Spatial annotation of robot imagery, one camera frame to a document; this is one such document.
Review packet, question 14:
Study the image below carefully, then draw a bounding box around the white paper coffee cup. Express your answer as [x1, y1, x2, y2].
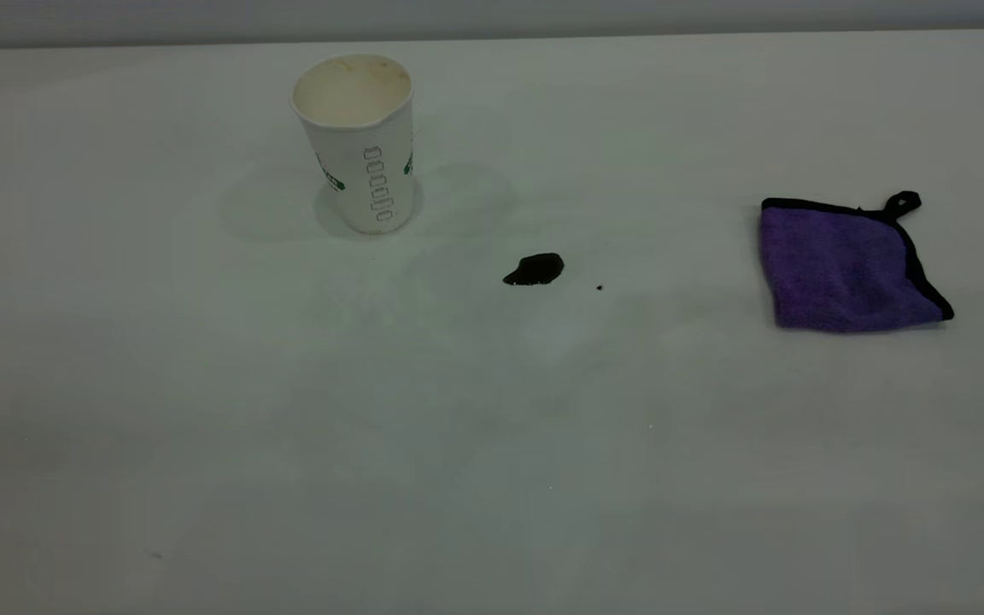
[290, 54, 416, 236]

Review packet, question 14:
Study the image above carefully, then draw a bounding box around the purple cloth with black trim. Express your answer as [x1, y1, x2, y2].
[759, 191, 956, 333]

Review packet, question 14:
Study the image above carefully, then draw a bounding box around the dark coffee spill blob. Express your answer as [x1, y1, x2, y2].
[502, 252, 565, 287]

